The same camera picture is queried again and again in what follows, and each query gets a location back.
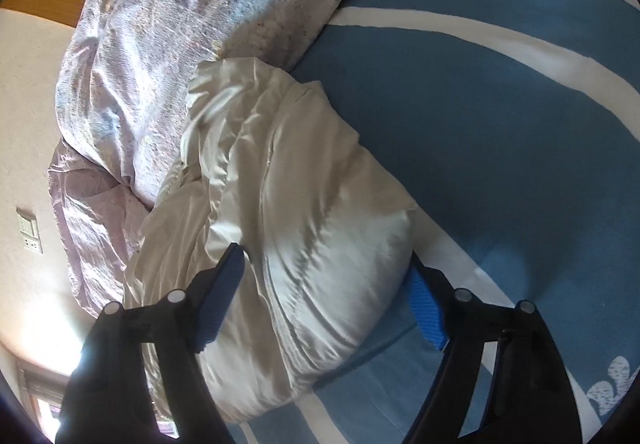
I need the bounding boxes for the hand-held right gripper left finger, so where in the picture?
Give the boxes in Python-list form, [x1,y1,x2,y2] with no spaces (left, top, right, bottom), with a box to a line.
[55,242,247,444]

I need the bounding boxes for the white puffer jacket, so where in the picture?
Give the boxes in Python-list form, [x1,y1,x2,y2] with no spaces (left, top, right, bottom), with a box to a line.
[124,57,420,425]

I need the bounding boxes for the bed with blue striped sheet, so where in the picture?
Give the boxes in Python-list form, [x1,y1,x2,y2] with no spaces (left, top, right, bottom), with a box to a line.
[232,0,640,444]

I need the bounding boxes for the window with brown frame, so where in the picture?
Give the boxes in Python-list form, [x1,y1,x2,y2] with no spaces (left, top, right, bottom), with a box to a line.
[17,356,71,440]

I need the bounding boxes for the white wall light switch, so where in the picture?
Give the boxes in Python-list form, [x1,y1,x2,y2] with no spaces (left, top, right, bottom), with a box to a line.
[16,208,38,235]

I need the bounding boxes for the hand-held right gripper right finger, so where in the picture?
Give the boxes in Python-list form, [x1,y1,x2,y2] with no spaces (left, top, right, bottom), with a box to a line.
[402,261,584,444]

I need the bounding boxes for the pink floral duvet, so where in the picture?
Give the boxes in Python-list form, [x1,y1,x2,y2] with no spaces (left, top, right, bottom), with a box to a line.
[46,0,422,321]

